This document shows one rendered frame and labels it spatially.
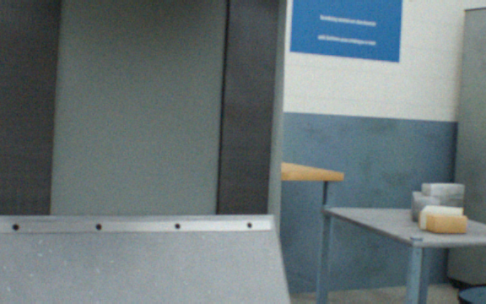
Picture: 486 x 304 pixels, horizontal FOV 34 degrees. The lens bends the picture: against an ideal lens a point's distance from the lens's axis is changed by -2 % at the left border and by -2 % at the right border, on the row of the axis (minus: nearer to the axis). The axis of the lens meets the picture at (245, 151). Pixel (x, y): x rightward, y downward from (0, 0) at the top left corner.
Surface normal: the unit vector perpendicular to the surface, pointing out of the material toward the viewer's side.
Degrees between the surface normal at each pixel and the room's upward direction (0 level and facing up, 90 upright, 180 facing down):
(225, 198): 90
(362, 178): 90
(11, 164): 90
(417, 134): 90
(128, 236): 63
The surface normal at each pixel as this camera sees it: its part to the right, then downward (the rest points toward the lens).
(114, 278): 0.41, -0.37
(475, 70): -0.90, -0.03
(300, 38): 0.43, 0.07
